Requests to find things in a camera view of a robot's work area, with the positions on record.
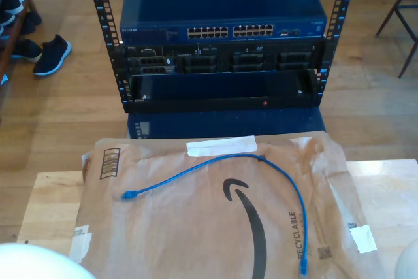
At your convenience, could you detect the blue network cable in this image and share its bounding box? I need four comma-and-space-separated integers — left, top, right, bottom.
120, 153, 310, 278

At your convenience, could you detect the blue device under rack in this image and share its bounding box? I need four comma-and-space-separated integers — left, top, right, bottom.
127, 109, 326, 139

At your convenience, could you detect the white tape strip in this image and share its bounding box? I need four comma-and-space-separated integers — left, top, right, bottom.
185, 135, 258, 157

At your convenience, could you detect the black rack server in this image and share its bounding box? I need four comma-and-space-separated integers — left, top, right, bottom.
122, 42, 324, 74

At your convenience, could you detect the brown packing paper envelope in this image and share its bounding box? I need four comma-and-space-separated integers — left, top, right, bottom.
76, 130, 381, 279

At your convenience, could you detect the white paper label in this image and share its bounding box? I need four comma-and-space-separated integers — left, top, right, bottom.
69, 224, 93, 264
348, 225, 378, 254

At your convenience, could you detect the dark metal chair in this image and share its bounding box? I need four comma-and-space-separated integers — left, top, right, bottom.
374, 0, 418, 80

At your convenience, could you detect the wooden shoe rack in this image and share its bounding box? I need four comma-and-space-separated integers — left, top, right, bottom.
0, 0, 40, 77

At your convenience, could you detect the black rack frame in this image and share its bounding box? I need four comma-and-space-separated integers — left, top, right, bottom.
84, 0, 360, 114

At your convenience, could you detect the blue network switch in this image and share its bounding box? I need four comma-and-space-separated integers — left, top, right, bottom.
119, 0, 329, 44

